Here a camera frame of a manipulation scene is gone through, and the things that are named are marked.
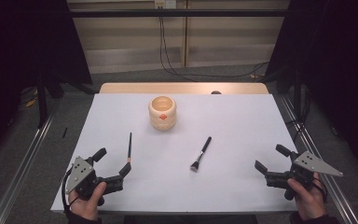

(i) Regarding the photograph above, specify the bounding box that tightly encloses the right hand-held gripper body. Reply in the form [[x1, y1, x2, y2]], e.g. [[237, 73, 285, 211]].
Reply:
[[264, 150, 344, 202]]

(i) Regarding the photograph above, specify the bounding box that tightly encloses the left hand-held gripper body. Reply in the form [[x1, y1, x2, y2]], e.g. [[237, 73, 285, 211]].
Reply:
[[64, 155, 125, 202]]

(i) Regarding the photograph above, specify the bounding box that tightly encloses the thin black and orange brush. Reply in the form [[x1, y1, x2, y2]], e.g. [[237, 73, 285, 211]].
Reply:
[[127, 132, 133, 165]]

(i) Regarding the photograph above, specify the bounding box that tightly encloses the black makeup brush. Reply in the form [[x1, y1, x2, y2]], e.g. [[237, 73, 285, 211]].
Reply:
[[189, 135, 213, 173]]

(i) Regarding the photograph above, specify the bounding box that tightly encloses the person's left hand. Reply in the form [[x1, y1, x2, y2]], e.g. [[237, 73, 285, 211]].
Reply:
[[68, 181, 107, 221]]

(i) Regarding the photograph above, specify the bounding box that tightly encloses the person's right hand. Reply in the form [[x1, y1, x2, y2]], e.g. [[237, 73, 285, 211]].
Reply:
[[287, 172, 326, 221]]

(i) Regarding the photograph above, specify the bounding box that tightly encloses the white paper sheet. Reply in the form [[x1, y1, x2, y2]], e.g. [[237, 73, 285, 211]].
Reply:
[[50, 92, 302, 215]]

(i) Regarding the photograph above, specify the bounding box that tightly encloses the black metal stand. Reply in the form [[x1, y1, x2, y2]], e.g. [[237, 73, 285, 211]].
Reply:
[[293, 66, 303, 124], [36, 73, 49, 129]]

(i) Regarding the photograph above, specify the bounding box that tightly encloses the wooden table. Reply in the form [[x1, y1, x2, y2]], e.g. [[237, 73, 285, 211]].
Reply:
[[98, 81, 269, 95]]

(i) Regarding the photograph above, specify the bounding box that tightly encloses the black curtain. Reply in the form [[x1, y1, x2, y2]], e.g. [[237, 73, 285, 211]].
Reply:
[[0, 0, 93, 162], [265, 0, 358, 169]]

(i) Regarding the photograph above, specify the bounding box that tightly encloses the black horizontal bar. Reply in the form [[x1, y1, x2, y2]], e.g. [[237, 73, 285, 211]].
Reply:
[[69, 8, 292, 19]]

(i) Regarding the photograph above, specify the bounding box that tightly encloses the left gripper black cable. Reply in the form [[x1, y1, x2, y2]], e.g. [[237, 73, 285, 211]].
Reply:
[[61, 167, 76, 217]]

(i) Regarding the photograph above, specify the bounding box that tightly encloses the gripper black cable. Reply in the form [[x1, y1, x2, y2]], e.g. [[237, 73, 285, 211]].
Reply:
[[61, 167, 76, 217], [312, 177, 329, 203]]

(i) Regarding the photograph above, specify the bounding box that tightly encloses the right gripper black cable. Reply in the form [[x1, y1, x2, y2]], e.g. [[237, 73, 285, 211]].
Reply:
[[312, 177, 329, 203]]

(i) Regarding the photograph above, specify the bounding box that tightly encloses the metal floor rail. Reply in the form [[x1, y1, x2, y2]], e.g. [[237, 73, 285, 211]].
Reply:
[[0, 99, 60, 224], [279, 94, 358, 224]]

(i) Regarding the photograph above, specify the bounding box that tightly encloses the black floor cable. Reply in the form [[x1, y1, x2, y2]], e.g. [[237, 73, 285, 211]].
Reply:
[[158, 16, 200, 82], [160, 16, 269, 79]]

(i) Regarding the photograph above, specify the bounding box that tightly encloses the white wall outlet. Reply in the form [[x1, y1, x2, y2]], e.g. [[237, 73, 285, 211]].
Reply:
[[154, 0, 177, 9]]

